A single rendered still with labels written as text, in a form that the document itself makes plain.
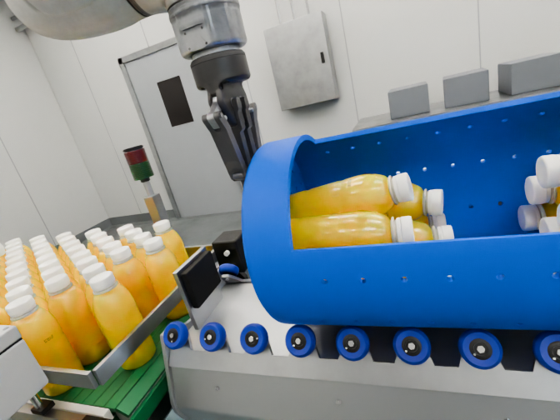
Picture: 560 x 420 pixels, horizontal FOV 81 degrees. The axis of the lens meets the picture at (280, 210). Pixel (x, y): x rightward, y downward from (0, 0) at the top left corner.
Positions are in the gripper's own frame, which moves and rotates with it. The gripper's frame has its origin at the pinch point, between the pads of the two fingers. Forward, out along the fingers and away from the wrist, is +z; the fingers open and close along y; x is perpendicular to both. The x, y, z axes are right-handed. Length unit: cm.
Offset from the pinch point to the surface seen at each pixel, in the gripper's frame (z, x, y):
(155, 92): -55, -261, -323
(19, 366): 11.2, -28.0, 23.9
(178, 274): 11.4, -17.6, 2.5
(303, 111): 7, -79, -326
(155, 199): 8, -54, -37
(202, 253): 11.5, -17.3, -4.9
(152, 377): 26.7, -23.5, 11.1
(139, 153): -7, -53, -37
